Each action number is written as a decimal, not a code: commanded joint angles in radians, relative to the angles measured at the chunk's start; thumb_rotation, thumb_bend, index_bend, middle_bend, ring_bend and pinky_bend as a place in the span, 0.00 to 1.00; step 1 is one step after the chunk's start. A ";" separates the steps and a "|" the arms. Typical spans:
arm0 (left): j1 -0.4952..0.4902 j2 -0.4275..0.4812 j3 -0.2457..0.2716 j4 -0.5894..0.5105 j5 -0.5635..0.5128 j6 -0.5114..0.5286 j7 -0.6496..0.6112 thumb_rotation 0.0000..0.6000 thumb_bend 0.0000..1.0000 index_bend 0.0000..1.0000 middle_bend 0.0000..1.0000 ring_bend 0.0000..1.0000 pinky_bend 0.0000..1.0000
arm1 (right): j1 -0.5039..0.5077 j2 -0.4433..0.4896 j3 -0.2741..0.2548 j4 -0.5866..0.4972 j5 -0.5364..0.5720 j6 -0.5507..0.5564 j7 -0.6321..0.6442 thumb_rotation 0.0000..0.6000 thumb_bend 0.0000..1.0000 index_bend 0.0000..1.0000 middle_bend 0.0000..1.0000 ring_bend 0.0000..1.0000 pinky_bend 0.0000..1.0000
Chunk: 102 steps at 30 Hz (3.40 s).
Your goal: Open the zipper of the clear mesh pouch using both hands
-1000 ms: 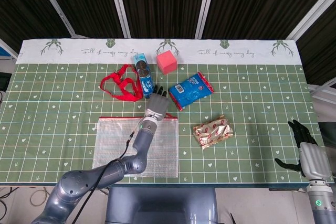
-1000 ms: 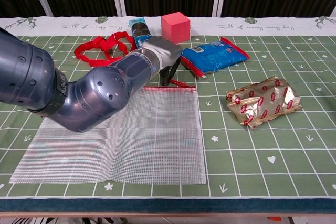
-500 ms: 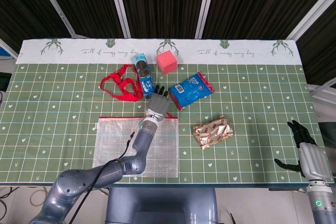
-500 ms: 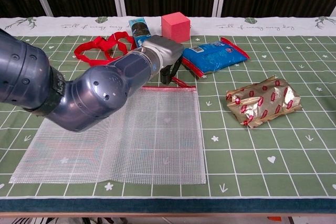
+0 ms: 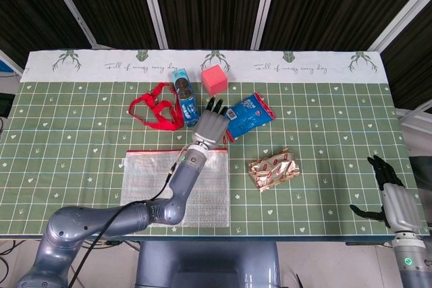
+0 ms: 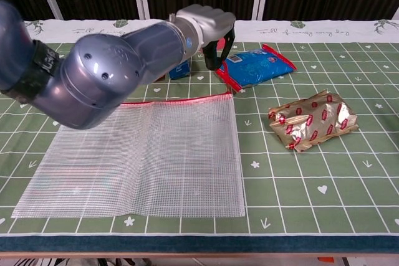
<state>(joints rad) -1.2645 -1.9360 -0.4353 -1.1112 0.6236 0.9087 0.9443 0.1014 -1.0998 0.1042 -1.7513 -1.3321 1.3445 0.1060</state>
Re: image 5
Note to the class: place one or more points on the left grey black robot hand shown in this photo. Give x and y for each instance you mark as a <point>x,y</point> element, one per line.
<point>211,129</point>

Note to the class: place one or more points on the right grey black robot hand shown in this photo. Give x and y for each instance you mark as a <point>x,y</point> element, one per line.
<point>401,207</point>

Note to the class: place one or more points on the clear zipper pouch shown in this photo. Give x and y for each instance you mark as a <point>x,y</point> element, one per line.
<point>145,180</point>

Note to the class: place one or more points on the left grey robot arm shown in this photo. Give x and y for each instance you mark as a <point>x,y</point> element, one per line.
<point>128,219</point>

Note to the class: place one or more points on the blue snack bag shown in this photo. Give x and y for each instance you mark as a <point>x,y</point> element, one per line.
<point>249,116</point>

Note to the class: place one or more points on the green grid tablecloth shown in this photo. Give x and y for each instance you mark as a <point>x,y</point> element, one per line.
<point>320,153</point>

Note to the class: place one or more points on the blue cookie box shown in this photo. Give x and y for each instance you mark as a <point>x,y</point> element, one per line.
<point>187,106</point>

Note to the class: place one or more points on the red foam cube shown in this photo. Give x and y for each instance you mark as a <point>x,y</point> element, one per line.
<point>214,79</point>

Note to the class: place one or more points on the dark grey chair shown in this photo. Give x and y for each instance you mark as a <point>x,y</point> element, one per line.
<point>418,143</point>

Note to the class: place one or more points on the gold foil snack packet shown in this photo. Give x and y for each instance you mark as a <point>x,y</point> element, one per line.
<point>275,170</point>

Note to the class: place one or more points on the grey robot torso base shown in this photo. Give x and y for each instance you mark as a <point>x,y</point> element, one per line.
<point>206,264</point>

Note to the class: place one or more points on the black box device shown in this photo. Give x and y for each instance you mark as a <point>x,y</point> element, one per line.
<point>6,104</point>

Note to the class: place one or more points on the white partition post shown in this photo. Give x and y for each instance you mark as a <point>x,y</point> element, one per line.
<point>71,8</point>
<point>265,4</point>
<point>401,18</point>
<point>153,8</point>

